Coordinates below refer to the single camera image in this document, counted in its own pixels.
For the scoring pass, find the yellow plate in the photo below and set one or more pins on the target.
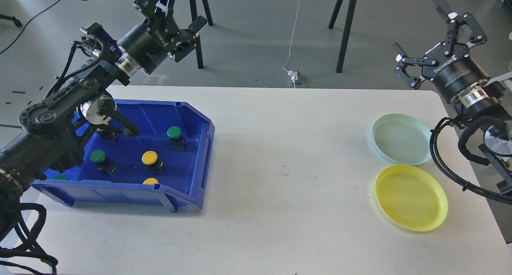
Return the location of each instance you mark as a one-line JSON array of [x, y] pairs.
[[411, 198]]

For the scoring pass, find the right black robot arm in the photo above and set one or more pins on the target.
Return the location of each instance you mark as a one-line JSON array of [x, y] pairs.
[[486, 125]]

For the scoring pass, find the yellow button front edge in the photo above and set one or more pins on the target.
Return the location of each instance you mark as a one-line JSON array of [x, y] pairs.
[[150, 181]]

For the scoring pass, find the blue plastic bin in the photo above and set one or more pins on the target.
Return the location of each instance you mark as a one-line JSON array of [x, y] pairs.
[[183, 182]]

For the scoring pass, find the black tripod left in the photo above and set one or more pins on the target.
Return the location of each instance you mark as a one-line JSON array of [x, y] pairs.
[[197, 23]]

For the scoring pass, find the black tripod right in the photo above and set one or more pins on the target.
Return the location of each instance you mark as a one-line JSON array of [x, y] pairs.
[[346, 30]]

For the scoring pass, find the yellow button back left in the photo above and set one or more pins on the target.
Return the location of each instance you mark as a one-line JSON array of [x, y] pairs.
[[107, 136]]

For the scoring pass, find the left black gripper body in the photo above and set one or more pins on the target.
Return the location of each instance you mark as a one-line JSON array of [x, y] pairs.
[[149, 42]]

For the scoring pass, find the light green plate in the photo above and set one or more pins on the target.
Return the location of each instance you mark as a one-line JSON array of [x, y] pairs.
[[401, 139]]

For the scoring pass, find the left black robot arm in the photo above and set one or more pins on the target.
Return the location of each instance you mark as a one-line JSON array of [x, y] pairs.
[[56, 130]]

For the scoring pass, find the yellow push button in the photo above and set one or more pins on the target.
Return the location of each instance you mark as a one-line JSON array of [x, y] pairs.
[[154, 164]]

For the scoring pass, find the green button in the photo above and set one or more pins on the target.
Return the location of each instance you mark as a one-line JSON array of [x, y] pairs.
[[176, 139], [103, 163]]

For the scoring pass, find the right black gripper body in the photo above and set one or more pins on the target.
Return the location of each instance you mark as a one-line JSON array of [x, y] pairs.
[[454, 73]]

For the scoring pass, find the black tripod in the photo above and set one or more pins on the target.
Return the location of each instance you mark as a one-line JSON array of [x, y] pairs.
[[346, 30], [197, 23]]

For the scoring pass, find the green button front corner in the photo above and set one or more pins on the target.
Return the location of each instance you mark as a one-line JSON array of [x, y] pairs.
[[61, 177]]

